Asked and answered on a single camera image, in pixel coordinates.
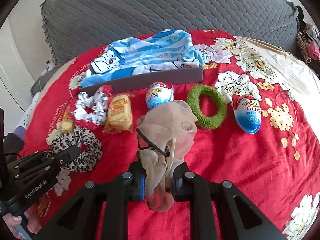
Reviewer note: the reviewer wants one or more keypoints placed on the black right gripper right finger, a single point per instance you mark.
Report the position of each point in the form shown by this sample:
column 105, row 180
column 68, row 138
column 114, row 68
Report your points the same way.
column 220, row 210

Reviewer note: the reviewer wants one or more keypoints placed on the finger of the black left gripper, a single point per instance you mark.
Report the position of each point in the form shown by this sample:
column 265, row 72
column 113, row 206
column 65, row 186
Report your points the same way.
column 65, row 156

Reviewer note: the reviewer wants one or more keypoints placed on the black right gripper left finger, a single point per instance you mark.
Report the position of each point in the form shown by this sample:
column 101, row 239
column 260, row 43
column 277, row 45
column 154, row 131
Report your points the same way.
column 98, row 210

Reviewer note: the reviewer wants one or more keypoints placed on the leopard print scrunchie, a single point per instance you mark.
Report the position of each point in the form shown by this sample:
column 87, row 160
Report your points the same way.
column 89, row 147

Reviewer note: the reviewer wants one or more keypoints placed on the small yellow packaged cake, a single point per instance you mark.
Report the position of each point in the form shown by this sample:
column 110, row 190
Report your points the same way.
column 65, row 125

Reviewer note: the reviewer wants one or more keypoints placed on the white red floral scrunchie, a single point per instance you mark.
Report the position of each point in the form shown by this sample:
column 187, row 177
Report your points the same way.
column 90, row 111

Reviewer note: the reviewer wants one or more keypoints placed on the yellow packaged rice cake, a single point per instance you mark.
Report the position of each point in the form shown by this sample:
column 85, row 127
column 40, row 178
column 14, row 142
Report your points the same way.
column 119, row 115

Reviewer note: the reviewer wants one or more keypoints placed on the beige sheer stocking bundle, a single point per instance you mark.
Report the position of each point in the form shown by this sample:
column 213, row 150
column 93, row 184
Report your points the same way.
column 165, row 135

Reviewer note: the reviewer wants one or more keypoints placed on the large blue red toy egg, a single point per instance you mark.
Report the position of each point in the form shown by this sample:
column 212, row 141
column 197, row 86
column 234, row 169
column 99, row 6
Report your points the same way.
column 247, row 112

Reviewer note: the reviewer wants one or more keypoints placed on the person's left hand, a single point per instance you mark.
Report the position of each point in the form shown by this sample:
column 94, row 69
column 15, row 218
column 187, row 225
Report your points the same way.
column 34, row 225

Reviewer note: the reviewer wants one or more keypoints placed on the grey pillow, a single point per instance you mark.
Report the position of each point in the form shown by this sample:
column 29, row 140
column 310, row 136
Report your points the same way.
column 39, row 85

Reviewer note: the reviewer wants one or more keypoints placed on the red floral bedspread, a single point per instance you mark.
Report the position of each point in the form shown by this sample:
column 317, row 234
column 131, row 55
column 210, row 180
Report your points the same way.
column 275, row 168

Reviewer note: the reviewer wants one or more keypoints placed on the grey quilted headboard cover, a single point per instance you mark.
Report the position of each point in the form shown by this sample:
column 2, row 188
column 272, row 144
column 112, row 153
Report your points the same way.
column 73, row 27

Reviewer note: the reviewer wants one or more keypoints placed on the grey storage tray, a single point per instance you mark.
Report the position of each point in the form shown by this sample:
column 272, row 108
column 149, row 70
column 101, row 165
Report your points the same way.
column 174, row 77

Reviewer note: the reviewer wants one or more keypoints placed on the blue white striped cloth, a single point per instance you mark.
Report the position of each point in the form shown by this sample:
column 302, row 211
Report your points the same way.
column 167, row 50

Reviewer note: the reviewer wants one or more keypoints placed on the pile of clothes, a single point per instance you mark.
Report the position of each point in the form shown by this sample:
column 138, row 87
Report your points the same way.
column 308, row 42

